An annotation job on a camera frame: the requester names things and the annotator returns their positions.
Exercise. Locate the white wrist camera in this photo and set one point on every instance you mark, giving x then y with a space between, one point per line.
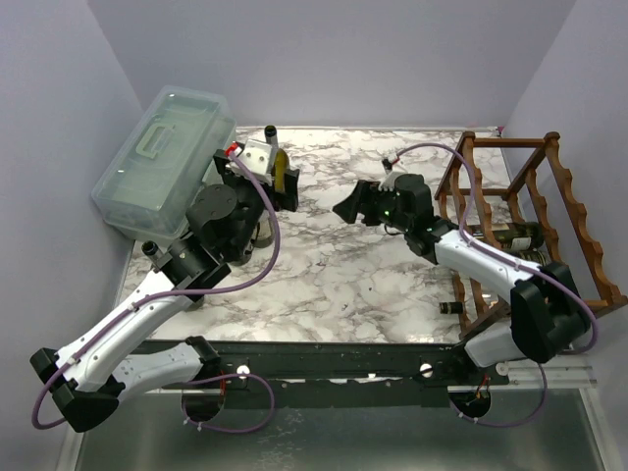
257 156
393 170

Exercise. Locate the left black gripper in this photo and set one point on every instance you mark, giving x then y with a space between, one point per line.
287 198

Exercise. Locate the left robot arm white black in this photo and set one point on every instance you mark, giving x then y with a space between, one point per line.
86 380

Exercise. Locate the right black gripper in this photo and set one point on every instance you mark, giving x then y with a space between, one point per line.
366 203

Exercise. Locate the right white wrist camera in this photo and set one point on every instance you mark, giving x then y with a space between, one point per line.
393 170

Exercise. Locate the green wine bottle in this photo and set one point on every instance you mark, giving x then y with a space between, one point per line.
514 237
152 251
281 164

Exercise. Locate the clear glass wine bottle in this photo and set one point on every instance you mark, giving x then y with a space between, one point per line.
535 256

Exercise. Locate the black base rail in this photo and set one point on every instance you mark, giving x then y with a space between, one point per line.
337 375

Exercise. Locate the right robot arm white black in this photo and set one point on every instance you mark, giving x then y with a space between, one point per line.
546 313

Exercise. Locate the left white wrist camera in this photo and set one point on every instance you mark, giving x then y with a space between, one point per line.
257 156

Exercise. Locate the green bottle white label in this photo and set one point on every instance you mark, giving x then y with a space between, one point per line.
263 235

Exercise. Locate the translucent plastic storage box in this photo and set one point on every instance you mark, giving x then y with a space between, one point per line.
162 165

